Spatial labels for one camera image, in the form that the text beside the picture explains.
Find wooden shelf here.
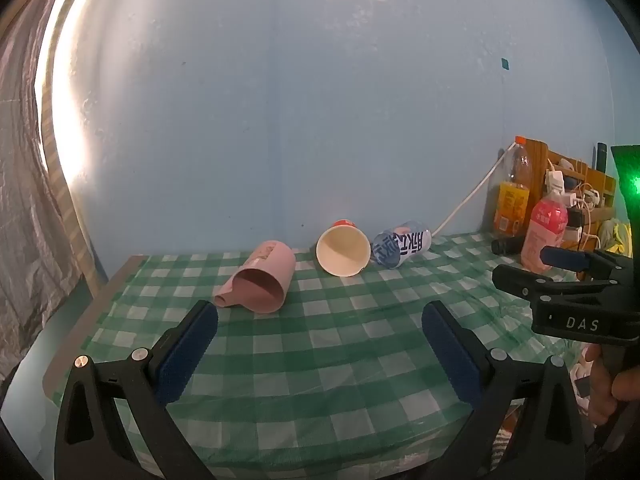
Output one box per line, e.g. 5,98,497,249
529,139,619,248

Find person's right hand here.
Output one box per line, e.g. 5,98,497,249
585,344,640,427

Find orange drink bottle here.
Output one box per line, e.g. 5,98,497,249
494,136,532,239

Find grey curtain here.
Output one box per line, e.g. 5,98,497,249
0,40,96,376

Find yellow cloth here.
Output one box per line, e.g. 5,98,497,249
599,219,633,253

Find white paper cup red base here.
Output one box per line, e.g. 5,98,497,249
316,219,372,278

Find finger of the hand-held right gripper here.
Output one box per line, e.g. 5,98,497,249
492,264,617,312
539,246,640,286

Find white cable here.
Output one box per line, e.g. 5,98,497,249
432,142,517,237

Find pink plastic cup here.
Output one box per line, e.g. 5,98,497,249
214,240,297,315

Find green checkered tablecloth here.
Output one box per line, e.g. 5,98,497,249
60,232,581,476

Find striped cloth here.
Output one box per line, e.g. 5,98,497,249
491,402,526,473

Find pink drink bottle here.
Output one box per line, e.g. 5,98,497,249
521,180,569,274

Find black cylinder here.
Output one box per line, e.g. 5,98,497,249
491,237,526,255

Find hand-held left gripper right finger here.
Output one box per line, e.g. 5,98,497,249
421,301,586,480

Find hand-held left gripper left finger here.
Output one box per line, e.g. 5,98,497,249
54,300,219,480

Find white power strip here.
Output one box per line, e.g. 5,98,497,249
565,187,607,211

